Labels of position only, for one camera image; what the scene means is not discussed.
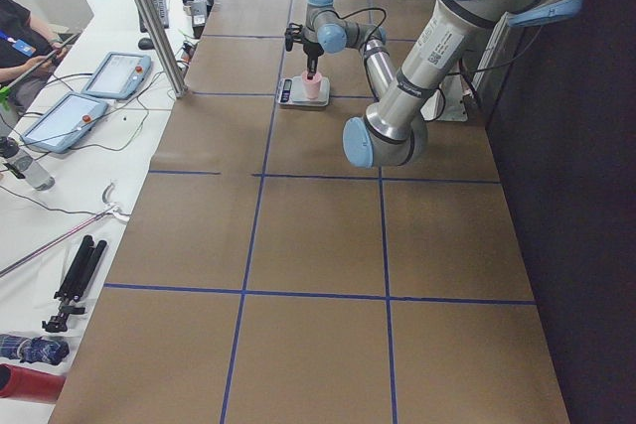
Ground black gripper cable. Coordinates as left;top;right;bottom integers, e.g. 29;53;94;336
331;6;389;56

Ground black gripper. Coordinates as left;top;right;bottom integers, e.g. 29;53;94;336
303;39;324;80

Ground seated person in black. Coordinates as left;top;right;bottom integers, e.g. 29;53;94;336
1;0;68;115

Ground white metal hook tool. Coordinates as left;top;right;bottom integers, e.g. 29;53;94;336
101;183;130;223

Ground grey digital kitchen scale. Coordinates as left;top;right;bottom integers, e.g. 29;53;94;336
276;75;331;109

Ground pink plastic cup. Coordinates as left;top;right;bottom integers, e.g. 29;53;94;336
301;71;322;100

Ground black computer mouse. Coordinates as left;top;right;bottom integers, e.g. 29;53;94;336
137;38;154;51

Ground red cylinder bottle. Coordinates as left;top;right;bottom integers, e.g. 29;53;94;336
1;364;66;404

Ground black keyboard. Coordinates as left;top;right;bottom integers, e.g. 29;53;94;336
151;0;169;29

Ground black folded tripod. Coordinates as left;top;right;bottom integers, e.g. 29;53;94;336
42;235;107;333

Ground lower blue teach pendant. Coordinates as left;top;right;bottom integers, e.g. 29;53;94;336
21;92;108;153

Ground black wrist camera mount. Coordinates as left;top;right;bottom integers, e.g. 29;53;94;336
284;23;304;52

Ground upper blue teach pendant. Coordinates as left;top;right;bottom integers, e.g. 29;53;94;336
81;52;152;100

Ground clear plastic water bottle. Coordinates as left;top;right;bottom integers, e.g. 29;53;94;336
1;136;55;191

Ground aluminium frame post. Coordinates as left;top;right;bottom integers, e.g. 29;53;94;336
134;0;187;98

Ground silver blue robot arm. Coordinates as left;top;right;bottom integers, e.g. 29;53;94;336
285;0;583;168

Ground blue teach pendant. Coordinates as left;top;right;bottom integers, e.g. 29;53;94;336
81;52;152;100
21;92;108;153

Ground thin metal rod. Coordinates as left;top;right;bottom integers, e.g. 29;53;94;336
0;212;107;278

